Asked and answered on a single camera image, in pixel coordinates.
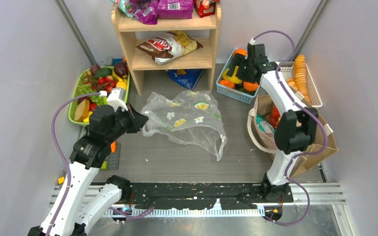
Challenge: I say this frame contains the orange snack bag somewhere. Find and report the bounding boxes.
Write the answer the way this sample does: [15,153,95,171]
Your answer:
[269,105,281,129]

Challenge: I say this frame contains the green fruit tray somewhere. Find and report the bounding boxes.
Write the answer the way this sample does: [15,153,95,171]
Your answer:
[68,66,131,126]

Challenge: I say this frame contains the orange fruit top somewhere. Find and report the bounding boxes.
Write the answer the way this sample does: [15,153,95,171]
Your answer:
[232,48,247,57]

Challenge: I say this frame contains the teal snack bag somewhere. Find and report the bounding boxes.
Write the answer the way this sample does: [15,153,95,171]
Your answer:
[255,115,275,135]

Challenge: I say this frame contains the blue fruit basket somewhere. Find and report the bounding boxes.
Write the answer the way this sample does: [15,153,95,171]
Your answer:
[216,48,260,104]

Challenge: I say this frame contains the wooden shelf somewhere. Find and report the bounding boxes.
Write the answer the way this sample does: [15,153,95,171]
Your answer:
[111,2,221,95]

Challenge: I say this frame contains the magenta snack bag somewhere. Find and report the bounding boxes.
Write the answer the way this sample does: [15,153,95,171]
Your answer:
[157,0,193,19]

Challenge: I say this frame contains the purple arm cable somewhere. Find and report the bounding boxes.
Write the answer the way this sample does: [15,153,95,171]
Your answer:
[45,92,106,236]
[251,30,330,226]

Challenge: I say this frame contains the purple snack bag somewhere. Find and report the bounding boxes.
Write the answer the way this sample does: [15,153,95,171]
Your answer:
[111,0,158,25]

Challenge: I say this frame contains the avocado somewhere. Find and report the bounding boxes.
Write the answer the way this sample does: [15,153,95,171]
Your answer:
[94,67,113,79]

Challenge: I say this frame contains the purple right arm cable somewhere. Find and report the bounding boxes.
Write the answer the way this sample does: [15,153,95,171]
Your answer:
[251,30,330,226]

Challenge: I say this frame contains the clear plastic bag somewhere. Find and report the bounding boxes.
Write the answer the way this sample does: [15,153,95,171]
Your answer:
[141,90,227,161]

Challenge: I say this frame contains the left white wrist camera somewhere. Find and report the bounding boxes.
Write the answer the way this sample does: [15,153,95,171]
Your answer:
[99,88,128,112]

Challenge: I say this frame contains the red snack bag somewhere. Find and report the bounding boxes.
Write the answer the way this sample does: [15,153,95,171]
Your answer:
[193,0,219,18]

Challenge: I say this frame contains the orange curved toy track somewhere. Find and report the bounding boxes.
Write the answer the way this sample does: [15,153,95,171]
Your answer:
[110,142,117,153]

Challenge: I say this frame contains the green grape bunch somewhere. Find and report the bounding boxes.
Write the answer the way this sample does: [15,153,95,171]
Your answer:
[78,84,105,105]

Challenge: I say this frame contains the white bread basket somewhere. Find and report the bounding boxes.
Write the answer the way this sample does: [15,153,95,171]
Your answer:
[280,61,323,109]

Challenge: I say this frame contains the Chuba chips bag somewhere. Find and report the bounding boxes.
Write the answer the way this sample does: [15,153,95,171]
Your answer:
[136,30,203,65]

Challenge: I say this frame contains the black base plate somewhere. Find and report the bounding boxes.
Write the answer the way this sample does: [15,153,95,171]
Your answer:
[121,182,293,210]

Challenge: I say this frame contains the orange fruit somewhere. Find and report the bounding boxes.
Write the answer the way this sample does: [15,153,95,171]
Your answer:
[243,81,259,92]
[232,48,247,57]

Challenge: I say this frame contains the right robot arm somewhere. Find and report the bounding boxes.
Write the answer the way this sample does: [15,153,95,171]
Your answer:
[233,43,318,201]

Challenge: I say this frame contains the blue snack bag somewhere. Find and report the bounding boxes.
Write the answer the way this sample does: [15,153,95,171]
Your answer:
[166,69,203,91]

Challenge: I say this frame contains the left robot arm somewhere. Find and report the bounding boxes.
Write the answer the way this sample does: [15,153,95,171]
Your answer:
[28,104,149,236]

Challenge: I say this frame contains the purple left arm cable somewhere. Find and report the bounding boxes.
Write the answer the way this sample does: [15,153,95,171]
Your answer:
[45,92,106,236]

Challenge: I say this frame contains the stacked round crackers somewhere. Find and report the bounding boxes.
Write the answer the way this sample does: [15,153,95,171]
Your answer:
[294,55,311,103]

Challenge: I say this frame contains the small croissant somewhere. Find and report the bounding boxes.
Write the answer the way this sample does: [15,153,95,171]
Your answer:
[286,78,298,91]

